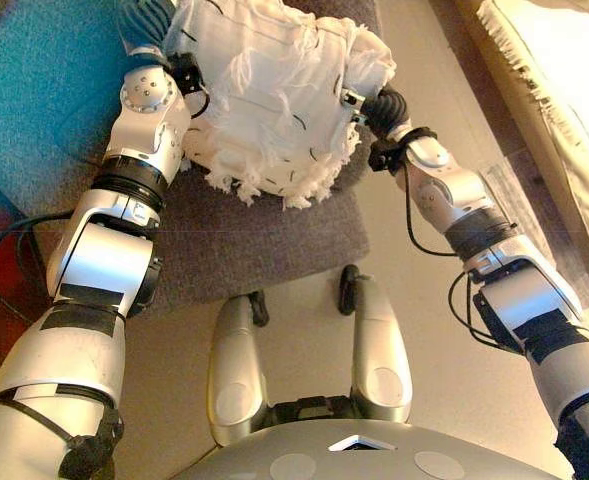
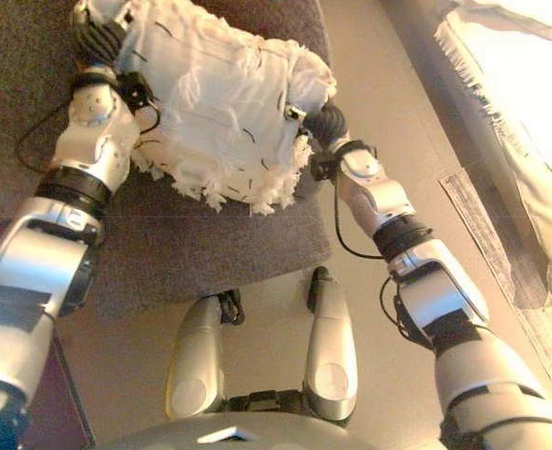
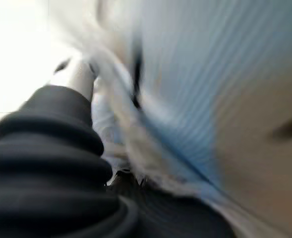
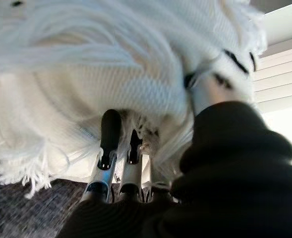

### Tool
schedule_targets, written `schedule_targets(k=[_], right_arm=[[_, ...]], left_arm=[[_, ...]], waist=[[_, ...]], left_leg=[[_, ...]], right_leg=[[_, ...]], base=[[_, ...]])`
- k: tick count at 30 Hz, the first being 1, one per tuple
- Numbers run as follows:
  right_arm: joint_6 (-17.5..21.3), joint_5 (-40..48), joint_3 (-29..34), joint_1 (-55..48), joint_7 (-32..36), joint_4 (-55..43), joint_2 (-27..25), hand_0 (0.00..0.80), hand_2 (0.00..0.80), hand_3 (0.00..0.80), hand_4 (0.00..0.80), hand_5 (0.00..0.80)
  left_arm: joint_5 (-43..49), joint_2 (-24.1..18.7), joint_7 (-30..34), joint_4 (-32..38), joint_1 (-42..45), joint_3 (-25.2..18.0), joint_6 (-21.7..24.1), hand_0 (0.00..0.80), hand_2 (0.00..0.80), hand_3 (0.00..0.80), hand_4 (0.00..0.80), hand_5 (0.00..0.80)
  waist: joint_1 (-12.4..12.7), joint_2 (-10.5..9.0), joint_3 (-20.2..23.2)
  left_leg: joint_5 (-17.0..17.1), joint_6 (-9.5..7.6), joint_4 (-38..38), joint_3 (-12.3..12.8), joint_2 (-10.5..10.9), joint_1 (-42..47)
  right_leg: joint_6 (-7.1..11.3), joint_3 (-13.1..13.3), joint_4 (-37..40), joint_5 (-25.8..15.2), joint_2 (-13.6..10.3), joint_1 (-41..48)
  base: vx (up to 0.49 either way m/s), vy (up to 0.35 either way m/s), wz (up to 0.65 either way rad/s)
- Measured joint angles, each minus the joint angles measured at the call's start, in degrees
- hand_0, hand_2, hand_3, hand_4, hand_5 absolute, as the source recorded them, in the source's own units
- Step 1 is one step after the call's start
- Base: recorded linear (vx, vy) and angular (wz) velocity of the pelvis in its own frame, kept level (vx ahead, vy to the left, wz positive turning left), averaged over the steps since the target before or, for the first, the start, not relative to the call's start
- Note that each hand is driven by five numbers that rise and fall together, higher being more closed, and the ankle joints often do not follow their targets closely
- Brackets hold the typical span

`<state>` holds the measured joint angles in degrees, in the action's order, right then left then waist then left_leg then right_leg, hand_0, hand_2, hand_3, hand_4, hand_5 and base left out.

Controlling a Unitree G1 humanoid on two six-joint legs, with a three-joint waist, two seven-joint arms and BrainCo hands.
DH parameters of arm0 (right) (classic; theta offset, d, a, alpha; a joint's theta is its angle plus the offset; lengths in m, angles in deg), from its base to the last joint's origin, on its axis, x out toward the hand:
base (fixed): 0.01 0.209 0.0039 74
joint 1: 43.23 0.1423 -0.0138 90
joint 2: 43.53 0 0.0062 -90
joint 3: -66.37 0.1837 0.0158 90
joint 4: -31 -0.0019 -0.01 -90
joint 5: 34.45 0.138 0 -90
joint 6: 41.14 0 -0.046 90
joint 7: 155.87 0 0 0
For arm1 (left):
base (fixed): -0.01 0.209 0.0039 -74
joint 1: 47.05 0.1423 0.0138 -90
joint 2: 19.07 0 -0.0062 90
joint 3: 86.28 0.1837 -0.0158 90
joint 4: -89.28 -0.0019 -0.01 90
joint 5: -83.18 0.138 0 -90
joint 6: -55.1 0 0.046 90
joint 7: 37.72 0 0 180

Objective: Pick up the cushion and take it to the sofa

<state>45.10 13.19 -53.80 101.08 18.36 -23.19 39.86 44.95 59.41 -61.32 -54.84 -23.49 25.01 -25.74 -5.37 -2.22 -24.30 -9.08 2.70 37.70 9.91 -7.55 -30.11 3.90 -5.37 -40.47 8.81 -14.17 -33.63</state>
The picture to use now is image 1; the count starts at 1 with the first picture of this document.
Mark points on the beige fringed bed blanket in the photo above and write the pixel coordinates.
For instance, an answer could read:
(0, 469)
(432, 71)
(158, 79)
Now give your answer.
(574, 125)

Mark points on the grey patterned rug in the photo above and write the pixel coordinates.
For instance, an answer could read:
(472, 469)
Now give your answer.
(519, 195)

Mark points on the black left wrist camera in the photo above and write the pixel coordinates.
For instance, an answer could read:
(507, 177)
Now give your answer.
(189, 75)

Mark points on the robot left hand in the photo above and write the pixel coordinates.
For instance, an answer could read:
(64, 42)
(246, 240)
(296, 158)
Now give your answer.
(146, 25)

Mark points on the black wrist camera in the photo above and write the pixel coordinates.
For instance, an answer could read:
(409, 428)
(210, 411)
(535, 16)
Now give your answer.
(189, 75)
(384, 155)

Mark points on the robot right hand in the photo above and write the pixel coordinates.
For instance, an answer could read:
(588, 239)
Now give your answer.
(386, 112)

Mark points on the grey robot torso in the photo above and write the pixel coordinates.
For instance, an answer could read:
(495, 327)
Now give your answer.
(299, 450)

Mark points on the white fringed cushion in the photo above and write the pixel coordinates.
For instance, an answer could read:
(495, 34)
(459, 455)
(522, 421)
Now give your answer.
(274, 100)

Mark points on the silver robot leg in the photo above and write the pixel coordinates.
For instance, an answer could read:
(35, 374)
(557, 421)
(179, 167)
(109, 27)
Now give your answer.
(234, 360)
(379, 350)

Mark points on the silver robot right leg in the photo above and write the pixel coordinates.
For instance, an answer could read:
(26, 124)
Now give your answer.
(379, 350)

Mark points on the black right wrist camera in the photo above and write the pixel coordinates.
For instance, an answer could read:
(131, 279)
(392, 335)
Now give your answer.
(384, 155)

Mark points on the grey upholstered armchair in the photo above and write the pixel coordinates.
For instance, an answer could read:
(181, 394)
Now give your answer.
(249, 250)

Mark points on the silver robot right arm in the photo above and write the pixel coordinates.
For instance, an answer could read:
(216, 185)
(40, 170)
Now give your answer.
(524, 300)

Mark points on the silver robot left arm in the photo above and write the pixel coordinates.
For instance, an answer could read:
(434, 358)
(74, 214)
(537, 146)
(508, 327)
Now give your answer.
(99, 260)

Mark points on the silver robot left leg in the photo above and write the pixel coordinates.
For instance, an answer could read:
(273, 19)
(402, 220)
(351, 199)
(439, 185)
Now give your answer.
(234, 360)

